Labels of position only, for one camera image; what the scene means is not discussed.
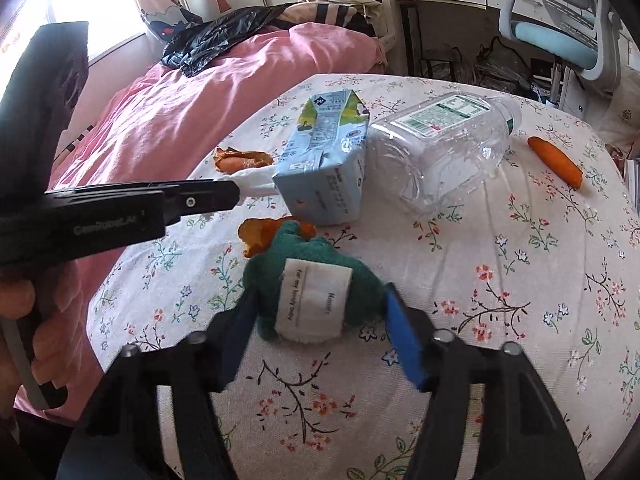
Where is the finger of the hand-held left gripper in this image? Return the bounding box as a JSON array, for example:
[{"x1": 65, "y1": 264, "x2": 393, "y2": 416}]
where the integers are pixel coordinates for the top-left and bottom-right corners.
[{"x1": 162, "y1": 180, "x2": 242, "y2": 226}]

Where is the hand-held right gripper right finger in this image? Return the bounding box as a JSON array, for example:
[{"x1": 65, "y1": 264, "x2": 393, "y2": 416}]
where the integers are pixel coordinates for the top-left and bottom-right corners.
[{"x1": 382, "y1": 282, "x2": 586, "y2": 480}]

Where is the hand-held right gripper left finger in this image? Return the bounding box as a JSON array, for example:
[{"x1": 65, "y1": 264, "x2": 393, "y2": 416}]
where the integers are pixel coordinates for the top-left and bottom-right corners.
[{"x1": 55, "y1": 285, "x2": 261, "y2": 480}]

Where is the white tissue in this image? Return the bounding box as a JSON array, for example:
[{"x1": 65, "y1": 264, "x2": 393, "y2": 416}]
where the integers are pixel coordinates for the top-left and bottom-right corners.
[{"x1": 234, "y1": 167, "x2": 277, "y2": 203}]

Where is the green fleece cloth white label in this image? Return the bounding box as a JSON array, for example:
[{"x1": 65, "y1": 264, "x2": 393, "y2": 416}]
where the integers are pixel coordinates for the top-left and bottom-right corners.
[{"x1": 242, "y1": 220, "x2": 388, "y2": 345}]

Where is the blue milk carton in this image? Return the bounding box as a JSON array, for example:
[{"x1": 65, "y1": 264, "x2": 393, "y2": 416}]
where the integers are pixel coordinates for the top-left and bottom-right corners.
[{"x1": 272, "y1": 87, "x2": 372, "y2": 226}]

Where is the clear plastic bottle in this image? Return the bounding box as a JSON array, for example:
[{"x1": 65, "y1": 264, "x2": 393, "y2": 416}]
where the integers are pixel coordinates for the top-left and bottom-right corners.
[{"x1": 367, "y1": 92, "x2": 523, "y2": 213}]

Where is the person's left hand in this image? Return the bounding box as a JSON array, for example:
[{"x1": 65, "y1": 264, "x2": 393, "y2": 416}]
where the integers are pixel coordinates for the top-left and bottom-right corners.
[{"x1": 0, "y1": 280, "x2": 71, "y2": 396}]

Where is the orange peel piece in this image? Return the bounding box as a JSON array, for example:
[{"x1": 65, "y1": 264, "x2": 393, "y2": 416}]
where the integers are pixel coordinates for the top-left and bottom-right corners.
[
  {"x1": 214, "y1": 146, "x2": 273, "y2": 173},
  {"x1": 237, "y1": 217, "x2": 317, "y2": 258}
]

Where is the pink blanket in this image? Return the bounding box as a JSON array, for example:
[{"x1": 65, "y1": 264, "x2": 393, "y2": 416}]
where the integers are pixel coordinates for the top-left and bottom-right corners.
[{"x1": 15, "y1": 22, "x2": 383, "y2": 411}]

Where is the floral tablecloth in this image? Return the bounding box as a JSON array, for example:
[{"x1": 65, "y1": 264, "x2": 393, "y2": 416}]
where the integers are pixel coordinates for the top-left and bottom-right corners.
[{"x1": 87, "y1": 74, "x2": 640, "y2": 480}]

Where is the black shiny jacket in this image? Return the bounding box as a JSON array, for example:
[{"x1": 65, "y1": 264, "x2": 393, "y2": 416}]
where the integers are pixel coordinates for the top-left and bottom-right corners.
[{"x1": 160, "y1": 4, "x2": 301, "y2": 78}]

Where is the pink cartoon print curtain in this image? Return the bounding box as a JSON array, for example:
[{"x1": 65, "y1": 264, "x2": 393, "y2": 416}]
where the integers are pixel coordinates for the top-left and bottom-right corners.
[{"x1": 122, "y1": 0, "x2": 201, "y2": 41}]

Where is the striped beige blanket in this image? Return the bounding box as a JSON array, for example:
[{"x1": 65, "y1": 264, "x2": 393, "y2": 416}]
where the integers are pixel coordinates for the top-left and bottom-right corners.
[{"x1": 272, "y1": 0, "x2": 383, "y2": 38}]

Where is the orange carrot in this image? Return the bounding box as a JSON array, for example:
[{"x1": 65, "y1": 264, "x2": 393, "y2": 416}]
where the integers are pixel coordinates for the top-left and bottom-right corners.
[{"x1": 527, "y1": 136, "x2": 584, "y2": 190}]

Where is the grey blue desk chair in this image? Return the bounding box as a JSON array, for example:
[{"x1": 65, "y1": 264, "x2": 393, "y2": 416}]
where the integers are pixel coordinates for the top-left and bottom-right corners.
[{"x1": 480, "y1": 0, "x2": 621, "y2": 81}]

